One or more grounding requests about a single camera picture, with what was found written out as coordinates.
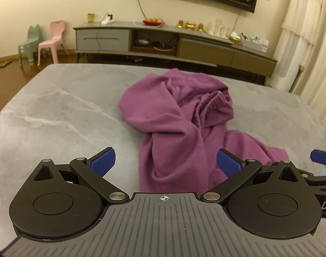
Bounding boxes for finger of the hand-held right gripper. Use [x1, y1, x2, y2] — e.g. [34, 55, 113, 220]
[310, 149, 326, 164]
[297, 168, 326, 188]

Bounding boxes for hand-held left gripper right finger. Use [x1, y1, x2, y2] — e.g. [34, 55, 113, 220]
[200, 148, 305, 204]

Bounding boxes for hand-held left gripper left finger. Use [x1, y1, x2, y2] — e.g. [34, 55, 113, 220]
[27, 147, 130, 204]

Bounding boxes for purple pants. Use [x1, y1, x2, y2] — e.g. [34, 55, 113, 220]
[118, 68, 289, 193]

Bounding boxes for cream curtain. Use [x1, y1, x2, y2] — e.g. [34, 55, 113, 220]
[294, 0, 326, 129]

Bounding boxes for white lace-covered air conditioner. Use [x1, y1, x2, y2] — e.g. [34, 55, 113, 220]
[274, 0, 325, 93]

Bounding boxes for white tray with small things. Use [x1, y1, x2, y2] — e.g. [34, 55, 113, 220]
[240, 33, 270, 52]

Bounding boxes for long grey TV cabinet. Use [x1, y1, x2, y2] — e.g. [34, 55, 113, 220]
[73, 21, 278, 82]

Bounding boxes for golden tissue box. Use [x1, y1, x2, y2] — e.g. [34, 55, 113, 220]
[229, 31, 242, 44]

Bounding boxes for clear glass cup set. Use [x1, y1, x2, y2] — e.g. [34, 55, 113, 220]
[206, 19, 230, 37]

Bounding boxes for pink plastic child chair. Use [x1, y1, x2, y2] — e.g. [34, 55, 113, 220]
[38, 20, 70, 65]

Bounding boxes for green plastic child chair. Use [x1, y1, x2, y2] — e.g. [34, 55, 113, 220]
[18, 24, 41, 66]

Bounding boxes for red fruit plate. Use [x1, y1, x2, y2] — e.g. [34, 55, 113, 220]
[142, 18, 165, 27]

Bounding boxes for thin power strip cable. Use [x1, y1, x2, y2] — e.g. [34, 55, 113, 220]
[95, 21, 103, 52]

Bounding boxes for black TV cable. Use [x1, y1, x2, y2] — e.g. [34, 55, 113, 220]
[136, 0, 149, 20]
[231, 9, 242, 34]

